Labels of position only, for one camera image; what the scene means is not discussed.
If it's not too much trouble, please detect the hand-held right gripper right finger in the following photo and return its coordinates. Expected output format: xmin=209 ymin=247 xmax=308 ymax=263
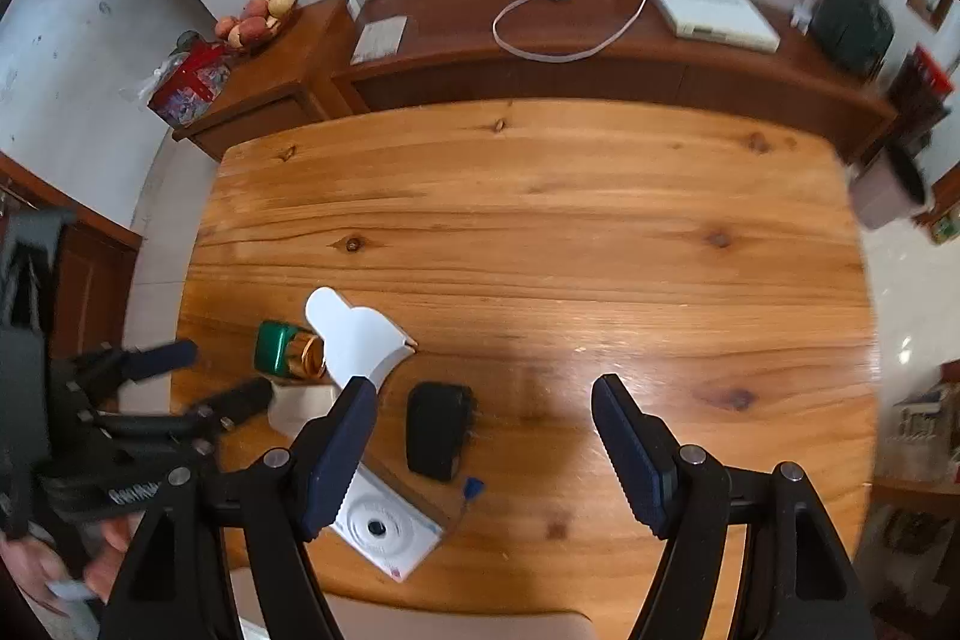
xmin=591 ymin=374 xmax=875 ymax=640

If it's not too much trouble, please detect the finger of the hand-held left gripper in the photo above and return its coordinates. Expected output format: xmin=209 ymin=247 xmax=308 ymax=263
xmin=187 ymin=377 xmax=275 ymax=435
xmin=75 ymin=340 xmax=200 ymax=397

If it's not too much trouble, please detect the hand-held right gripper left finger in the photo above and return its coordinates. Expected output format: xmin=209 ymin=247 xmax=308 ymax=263
xmin=97 ymin=376 xmax=378 ymax=640

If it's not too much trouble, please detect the beige wooden block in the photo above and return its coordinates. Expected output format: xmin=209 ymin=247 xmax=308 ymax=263
xmin=266 ymin=381 xmax=344 ymax=438

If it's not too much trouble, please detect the green-capped gold bottle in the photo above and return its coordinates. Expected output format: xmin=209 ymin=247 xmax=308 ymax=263
xmin=253 ymin=321 xmax=331 ymax=380

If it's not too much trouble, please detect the white compact camera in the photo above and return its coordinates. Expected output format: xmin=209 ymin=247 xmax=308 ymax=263
xmin=322 ymin=452 xmax=447 ymax=582

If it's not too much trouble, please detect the black power adapter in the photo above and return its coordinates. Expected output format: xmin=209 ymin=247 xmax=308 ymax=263
xmin=405 ymin=381 xmax=475 ymax=483

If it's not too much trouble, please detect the white heart-shaped box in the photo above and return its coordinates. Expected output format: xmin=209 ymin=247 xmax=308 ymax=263
xmin=305 ymin=286 xmax=419 ymax=401

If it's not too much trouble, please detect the white plastic tray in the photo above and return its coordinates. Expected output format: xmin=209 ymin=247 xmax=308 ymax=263
xmin=229 ymin=566 xmax=599 ymax=640

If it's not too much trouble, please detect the person's left hand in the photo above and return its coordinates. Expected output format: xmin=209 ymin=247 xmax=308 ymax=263
xmin=0 ymin=511 xmax=140 ymax=615

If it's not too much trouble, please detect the brown wooden door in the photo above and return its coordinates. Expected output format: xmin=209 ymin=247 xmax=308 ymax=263
xmin=0 ymin=152 xmax=143 ymax=371

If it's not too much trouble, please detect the wooden side cabinet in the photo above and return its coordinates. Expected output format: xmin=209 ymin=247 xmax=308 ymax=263
xmin=172 ymin=0 xmax=368 ymax=161

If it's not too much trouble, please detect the clear plastic bag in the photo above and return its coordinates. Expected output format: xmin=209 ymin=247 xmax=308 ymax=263
xmin=889 ymin=381 xmax=960 ymax=483

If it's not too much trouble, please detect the pile of peaches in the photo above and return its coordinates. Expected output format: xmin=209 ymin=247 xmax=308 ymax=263
xmin=214 ymin=0 xmax=301 ymax=49

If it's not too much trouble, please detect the grey trash bin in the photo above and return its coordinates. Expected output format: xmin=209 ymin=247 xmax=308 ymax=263
xmin=850 ymin=145 xmax=931 ymax=230

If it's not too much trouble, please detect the long wooden television cabinet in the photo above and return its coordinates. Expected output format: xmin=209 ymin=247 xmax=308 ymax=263
xmin=334 ymin=0 xmax=901 ymax=165

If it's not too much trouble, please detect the white paper sheet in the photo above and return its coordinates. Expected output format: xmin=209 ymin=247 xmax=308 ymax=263
xmin=351 ymin=15 xmax=408 ymax=65

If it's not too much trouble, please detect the white set-top box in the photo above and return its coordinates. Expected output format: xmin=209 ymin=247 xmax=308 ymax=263
xmin=651 ymin=0 xmax=781 ymax=52

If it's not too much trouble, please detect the dark basket with red lid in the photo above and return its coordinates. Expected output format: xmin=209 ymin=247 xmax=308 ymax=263
xmin=885 ymin=47 xmax=953 ymax=154

